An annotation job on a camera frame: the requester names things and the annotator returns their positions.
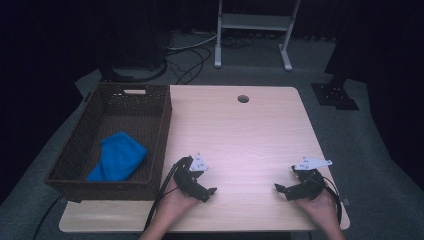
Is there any white metal stand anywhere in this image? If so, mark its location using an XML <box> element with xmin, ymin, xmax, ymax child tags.
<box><xmin>213</xmin><ymin>0</ymin><xmax>302</xmax><ymax>72</ymax></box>

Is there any blue t-shirt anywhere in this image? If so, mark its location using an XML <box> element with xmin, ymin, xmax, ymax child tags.
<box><xmin>85</xmin><ymin>130</ymin><xmax>149</xmax><ymax>183</ymax></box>

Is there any brown wicker basket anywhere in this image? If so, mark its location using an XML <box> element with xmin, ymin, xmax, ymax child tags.
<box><xmin>44</xmin><ymin>82</ymin><xmax>173</xmax><ymax>204</ymax></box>

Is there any black cable bundle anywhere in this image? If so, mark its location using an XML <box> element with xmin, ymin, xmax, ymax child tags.
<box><xmin>221</xmin><ymin>34</ymin><xmax>255</xmax><ymax>50</ymax></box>

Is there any black stand base plate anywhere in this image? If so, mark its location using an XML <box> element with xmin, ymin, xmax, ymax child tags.
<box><xmin>310</xmin><ymin>77</ymin><xmax>360</xmax><ymax>112</ymax></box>

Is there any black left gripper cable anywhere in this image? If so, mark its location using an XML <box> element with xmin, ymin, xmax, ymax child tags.
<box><xmin>143</xmin><ymin>156</ymin><xmax>188</xmax><ymax>231</ymax></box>

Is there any white floor cable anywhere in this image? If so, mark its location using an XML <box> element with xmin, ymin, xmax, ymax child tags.
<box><xmin>166</xmin><ymin>33</ymin><xmax>219</xmax><ymax>52</ymax></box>

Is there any black round stand base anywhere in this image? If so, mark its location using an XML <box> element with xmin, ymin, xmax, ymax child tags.
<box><xmin>99</xmin><ymin>58</ymin><xmax>168</xmax><ymax>84</ymax></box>

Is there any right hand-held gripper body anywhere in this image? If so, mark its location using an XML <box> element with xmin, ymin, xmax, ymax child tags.
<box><xmin>286</xmin><ymin>156</ymin><xmax>333</xmax><ymax>201</ymax></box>

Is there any thin black floor cable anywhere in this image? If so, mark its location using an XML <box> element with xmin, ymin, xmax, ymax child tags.
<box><xmin>32</xmin><ymin>194</ymin><xmax>64</xmax><ymax>240</ymax></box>

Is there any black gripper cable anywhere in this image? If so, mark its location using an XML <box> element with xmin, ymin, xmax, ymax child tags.
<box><xmin>143</xmin><ymin>156</ymin><xmax>188</xmax><ymax>231</ymax></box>
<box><xmin>319</xmin><ymin>174</ymin><xmax>344</xmax><ymax>224</ymax></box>

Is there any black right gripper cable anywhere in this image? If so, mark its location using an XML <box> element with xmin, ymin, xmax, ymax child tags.
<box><xmin>319</xmin><ymin>174</ymin><xmax>344</xmax><ymax>224</ymax></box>

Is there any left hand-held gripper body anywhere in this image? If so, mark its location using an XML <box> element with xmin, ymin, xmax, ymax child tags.
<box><xmin>173</xmin><ymin>152</ymin><xmax>210</xmax><ymax>198</ymax></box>

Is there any person's right hand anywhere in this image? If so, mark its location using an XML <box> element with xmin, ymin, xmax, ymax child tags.
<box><xmin>295</xmin><ymin>190</ymin><xmax>342</xmax><ymax>232</ymax></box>

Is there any person's left hand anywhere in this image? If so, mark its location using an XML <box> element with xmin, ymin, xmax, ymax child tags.
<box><xmin>155</xmin><ymin>181</ymin><xmax>200</xmax><ymax>228</ymax></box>

